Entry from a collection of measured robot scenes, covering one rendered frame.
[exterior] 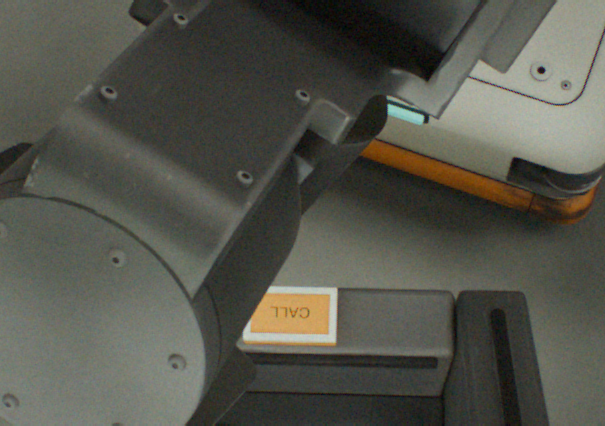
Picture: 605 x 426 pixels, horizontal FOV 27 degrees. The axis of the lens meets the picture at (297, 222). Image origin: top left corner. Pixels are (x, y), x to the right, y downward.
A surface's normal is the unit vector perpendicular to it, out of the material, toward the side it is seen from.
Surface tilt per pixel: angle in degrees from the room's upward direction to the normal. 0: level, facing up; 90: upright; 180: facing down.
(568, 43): 0
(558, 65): 0
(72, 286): 49
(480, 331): 43
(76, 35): 0
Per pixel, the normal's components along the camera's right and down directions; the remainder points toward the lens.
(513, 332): -0.01, -0.87
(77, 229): -0.30, 0.48
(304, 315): -0.05, -0.30
